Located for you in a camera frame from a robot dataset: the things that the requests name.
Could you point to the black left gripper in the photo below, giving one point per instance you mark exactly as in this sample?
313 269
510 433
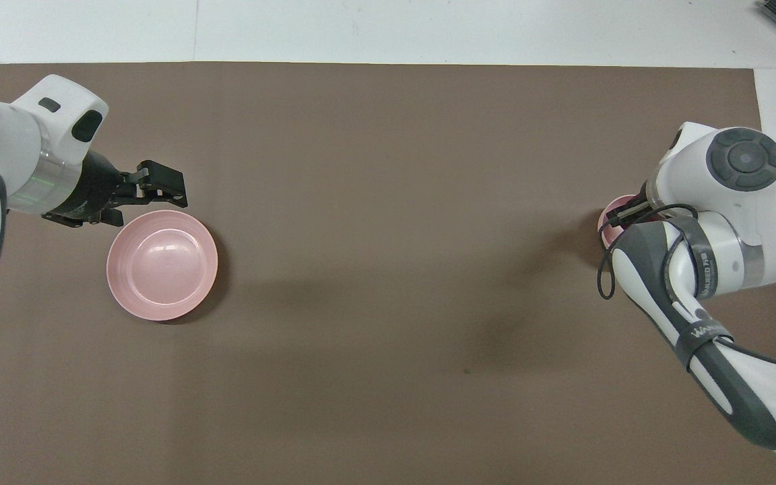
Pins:
98 188

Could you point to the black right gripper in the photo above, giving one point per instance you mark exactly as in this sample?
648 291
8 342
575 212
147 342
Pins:
644 202

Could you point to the pink bowl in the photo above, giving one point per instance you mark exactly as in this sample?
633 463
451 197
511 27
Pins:
611 232

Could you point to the pink plate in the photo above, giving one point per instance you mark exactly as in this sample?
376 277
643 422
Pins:
162 266

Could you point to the brown table mat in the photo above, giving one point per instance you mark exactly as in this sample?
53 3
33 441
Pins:
388 269

